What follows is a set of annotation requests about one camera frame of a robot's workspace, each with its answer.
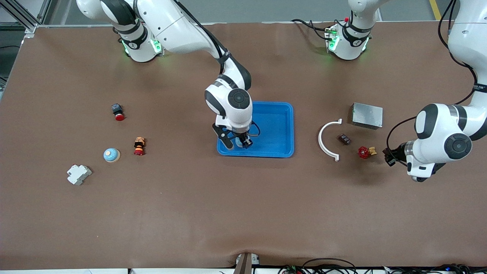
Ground silver metal power supply box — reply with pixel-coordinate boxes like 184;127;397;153
350;102;384;130

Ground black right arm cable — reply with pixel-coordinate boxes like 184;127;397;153
173;0;231;75

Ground black base cable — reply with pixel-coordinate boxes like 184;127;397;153
291;19;331;41

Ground white curved plastic bracket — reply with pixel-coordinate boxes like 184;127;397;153
318;119;342;162

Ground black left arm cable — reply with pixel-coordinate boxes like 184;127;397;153
386;0;479;153

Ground blue plastic tray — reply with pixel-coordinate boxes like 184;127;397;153
216;101;294;158

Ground black cable loop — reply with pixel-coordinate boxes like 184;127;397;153
278;258;358;274

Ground white circuit breaker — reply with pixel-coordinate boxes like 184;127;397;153
67;164;92;186

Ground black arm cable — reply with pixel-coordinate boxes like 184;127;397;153
173;0;231;75
386;0;479;153

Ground black cable bundle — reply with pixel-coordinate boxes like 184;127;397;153
384;263;487;274

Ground grey metal clamp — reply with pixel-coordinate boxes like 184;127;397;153
234;252;260;274

